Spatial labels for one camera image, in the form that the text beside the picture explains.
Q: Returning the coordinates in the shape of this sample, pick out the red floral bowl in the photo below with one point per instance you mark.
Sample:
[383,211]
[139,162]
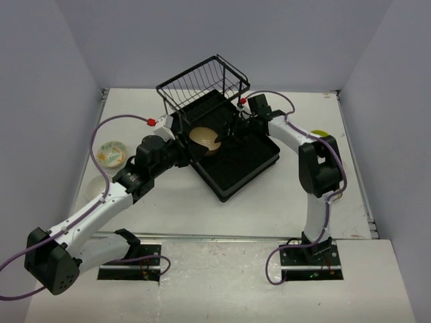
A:
[95,187]

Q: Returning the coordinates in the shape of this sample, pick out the aluminium rail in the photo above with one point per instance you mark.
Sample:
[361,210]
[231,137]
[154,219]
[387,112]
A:
[202,237]

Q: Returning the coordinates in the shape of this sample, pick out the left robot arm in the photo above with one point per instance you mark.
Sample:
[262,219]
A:
[57,257]

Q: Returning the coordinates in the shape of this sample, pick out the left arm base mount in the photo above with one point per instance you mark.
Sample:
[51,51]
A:
[141,270]

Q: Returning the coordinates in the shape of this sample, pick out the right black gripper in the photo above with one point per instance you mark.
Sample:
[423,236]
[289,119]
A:
[238,136]

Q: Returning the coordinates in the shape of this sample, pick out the yellow green bowl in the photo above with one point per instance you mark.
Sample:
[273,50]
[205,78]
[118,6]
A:
[320,133]

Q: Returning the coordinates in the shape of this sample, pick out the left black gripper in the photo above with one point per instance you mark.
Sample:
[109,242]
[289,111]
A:
[195,151]

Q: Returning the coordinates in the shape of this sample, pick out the black wire dish rack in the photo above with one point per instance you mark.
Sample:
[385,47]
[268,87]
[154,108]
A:
[207,95]

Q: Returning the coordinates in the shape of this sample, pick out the white lobed bowl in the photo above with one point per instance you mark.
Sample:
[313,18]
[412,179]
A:
[338,196]

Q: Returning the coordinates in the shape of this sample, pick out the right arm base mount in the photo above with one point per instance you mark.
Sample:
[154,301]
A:
[319,263]

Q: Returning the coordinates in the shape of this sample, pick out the brown ceramic bowl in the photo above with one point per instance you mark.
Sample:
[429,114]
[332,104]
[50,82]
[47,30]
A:
[205,137]

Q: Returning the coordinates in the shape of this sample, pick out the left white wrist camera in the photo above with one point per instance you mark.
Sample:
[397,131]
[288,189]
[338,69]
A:
[163,127]

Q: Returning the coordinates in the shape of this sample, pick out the white orange leaf bowl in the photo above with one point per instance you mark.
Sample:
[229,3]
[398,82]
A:
[112,154]

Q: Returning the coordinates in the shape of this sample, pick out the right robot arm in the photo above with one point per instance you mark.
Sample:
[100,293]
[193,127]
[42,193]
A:
[320,170]

